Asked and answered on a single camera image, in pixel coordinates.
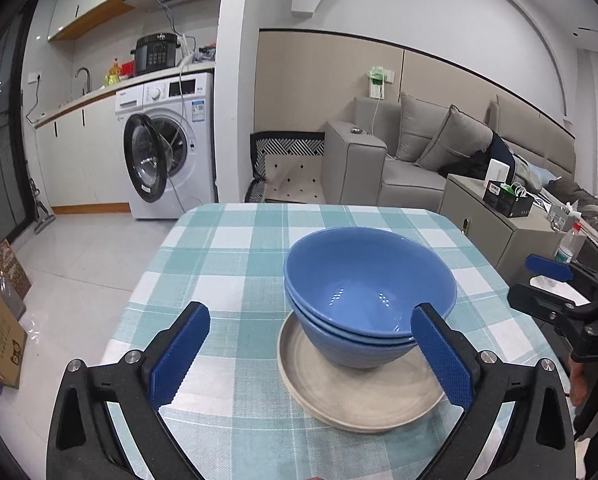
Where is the white kitchen cabinet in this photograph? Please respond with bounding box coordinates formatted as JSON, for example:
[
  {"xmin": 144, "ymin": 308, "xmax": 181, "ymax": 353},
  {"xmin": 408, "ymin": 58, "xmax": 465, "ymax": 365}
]
[
  {"xmin": 46, "ymin": 0, "xmax": 135, "ymax": 42},
  {"xmin": 34, "ymin": 87, "xmax": 133, "ymax": 215}
]

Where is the dark glass door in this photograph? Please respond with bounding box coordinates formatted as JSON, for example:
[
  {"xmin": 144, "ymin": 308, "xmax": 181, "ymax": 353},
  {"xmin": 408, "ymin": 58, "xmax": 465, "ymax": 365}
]
[{"xmin": 0, "ymin": 0, "xmax": 40, "ymax": 252}]

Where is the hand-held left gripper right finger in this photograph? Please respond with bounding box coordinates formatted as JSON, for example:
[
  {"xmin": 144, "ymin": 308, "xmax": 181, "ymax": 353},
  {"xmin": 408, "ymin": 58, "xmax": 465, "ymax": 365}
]
[{"xmin": 411, "ymin": 303, "xmax": 576, "ymax": 480}]

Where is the person's right hand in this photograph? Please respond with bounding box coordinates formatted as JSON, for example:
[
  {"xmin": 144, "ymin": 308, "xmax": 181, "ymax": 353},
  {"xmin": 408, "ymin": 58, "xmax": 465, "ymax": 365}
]
[{"xmin": 569, "ymin": 359, "xmax": 588, "ymax": 406}]

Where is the teal checked tablecloth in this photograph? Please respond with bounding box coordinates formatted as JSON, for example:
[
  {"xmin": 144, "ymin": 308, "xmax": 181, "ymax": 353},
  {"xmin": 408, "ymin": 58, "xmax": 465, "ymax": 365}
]
[{"xmin": 99, "ymin": 203, "xmax": 580, "ymax": 480}]

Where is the grey sofa cushion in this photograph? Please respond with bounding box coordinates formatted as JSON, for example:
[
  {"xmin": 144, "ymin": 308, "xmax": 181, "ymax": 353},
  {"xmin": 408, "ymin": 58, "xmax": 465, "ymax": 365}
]
[
  {"xmin": 415, "ymin": 105, "xmax": 495, "ymax": 174},
  {"xmin": 395, "ymin": 91, "xmax": 452, "ymax": 164}
]

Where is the clear water bottle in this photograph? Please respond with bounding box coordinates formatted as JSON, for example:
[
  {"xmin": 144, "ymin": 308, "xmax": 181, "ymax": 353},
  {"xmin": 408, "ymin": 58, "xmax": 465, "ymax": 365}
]
[{"xmin": 554, "ymin": 221, "xmax": 588, "ymax": 265}]

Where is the black open box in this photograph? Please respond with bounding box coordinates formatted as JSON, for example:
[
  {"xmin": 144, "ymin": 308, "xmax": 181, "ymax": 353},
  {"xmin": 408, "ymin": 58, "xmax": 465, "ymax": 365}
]
[{"xmin": 483, "ymin": 182, "xmax": 536, "ymax": 219}]

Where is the white lower kitchen cabinet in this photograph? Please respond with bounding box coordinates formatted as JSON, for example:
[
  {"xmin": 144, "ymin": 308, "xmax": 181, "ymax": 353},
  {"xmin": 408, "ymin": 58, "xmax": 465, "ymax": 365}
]
[{"xmin": 34, "ymin": 87, "xmax": 133, "ymax": 215}]

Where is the grey sofa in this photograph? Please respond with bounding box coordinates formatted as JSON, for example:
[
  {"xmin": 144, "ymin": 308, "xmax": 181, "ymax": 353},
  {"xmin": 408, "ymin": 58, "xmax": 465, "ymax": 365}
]
[{"xmin": 324, "ymin": 92, "xmax": 578, "ymax": 214}]

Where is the black cream patterned floor mat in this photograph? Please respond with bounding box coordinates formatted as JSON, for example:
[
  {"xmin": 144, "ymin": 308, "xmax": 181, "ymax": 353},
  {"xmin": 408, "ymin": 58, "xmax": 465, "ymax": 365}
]
[{"xmin": 249, "ymin": 131, "xmax": 328, "ymax": 205}]

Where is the brown patterned board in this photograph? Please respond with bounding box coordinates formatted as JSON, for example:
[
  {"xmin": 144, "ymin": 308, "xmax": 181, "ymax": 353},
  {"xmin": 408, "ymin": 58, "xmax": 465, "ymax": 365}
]
[{"xmin": 0, "ymin": 240, "xmax": 33, "ymax": 301}]

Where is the white washing machine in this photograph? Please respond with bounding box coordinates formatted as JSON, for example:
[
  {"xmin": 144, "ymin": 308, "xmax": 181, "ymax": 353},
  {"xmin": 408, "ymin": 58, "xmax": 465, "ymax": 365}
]
[{"xmin": 114, "ymin": 71, "xmax": 218, "ymax": 221}]

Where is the brown cardboard box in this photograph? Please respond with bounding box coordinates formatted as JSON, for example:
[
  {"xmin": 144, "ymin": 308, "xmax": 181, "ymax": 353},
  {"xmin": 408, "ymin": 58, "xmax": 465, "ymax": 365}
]
[{"xmin": 0, "ymin": 285, "xmax": 29, "ymax": 390}]

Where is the white router box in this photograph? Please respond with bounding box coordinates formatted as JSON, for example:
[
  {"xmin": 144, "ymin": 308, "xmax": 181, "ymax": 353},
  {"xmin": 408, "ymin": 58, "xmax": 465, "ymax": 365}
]
[{"xmin": 484, "ymin": 159, "xmax": 514, "ymax": 186}]

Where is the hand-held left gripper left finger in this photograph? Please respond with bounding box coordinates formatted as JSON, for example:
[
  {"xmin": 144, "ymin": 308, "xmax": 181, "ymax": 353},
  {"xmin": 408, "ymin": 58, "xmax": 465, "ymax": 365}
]
[{"xmin": 46, "ymin": 301, "xmax": 211, "ymax": 480}]

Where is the white tissue box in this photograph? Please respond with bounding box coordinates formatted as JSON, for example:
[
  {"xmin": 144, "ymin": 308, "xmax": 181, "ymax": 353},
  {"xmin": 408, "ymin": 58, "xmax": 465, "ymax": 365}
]
[{"xmin": 549, "ymin": 202, "xmax": 582, "ymax": 231}]

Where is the black pressure cooker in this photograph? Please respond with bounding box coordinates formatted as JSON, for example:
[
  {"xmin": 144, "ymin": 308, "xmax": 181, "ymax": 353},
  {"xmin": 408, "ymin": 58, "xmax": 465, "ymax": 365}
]
[{"xmin": 130, "ymin": 32, "xmax": 183, "ymax": 75}]

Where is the blue bowl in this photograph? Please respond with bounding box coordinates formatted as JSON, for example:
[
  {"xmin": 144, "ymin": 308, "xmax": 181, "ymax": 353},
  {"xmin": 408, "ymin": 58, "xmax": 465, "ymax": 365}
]
[
  {"xmin": 283, "ymin": 226, "xmax": 458, "ymax": 337},
  {"xmin": 289, "ymin": 300, "xmax": 420, "ymax": 349},
  {"xmin": 299, "ymin": 317, "xmax": 419, "ymax": 370}
]

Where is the dark clothing pile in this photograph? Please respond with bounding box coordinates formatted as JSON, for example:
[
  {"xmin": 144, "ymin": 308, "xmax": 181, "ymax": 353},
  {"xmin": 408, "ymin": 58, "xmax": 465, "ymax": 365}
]
[{"xmin": 439, "ymin": 132, "xmax": 518, "ymax": 181}]

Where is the grey side cabinet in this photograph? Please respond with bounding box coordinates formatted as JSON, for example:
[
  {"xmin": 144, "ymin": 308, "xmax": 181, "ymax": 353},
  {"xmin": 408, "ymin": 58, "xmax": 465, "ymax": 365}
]
[{"xmin": 438, "ymin": 174, "xmax": 575, "ymax": 286}]

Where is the grey floor mop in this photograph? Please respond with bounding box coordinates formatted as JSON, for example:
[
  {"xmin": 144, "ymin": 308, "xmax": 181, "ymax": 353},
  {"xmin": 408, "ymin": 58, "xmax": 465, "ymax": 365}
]
[{"xmin": 26, "ymin": 175, "xmax": 58, "ymax": 234}]

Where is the white upper kitchen cabinet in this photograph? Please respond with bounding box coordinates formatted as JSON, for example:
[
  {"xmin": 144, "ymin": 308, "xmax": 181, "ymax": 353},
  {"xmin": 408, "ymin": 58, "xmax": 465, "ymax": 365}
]
[{"xmin": 46, "ymin": 0, "xmax": 135, "ymax": 42}]

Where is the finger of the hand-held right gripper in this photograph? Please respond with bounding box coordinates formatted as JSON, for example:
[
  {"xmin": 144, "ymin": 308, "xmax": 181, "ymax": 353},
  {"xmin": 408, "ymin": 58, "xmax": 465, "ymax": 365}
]
[
  {"xmin": 508, "ymin": 284, "xmax": 598, "ymax": 344},
  {"xmin": 525, "ymin": 254, "xmax": 598, "ymax": 302}
]

